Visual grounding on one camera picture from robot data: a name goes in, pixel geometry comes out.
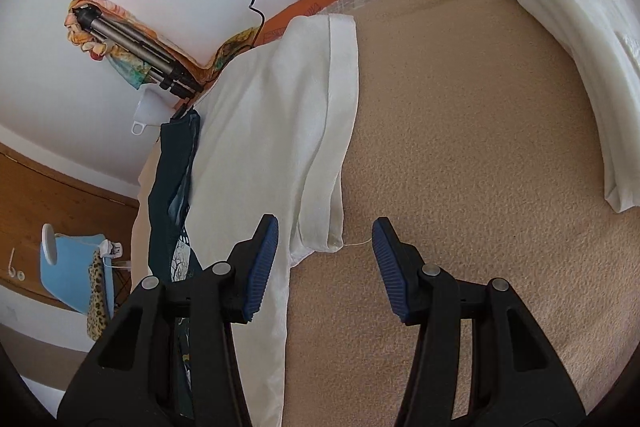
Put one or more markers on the white plastic scoop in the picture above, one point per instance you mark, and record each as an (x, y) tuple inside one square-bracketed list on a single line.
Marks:
[(150, 109)]

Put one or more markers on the silver folded tripod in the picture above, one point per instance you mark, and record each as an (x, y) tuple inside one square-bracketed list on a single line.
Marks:
[(130, 47)]

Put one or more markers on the leopard print cloth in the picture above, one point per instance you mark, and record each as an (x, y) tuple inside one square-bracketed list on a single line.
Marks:
[(97, 302)]

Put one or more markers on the teal and white printed garment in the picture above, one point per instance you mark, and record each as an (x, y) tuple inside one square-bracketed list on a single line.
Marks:
[(170, 187)]

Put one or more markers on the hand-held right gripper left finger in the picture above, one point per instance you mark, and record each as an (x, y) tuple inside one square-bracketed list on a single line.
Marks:
[(260, 263)]

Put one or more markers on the white power strip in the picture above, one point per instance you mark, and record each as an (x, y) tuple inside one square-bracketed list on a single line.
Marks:
[(111, 249)]

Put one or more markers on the orange floral bed sheet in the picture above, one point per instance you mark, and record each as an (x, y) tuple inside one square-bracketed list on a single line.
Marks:
[(300, 9)]

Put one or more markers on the white shirt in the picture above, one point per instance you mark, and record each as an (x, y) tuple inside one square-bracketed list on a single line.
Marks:
[(260, 132)]

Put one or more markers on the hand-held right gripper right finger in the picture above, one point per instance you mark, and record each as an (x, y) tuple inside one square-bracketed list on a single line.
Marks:
[(388, 268)]

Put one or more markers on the cream white folded cloth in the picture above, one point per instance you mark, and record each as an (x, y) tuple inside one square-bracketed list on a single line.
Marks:
[(575, 32)]

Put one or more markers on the colourful floral cloth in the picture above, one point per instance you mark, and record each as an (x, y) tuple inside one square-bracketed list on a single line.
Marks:
[(117, 67)]

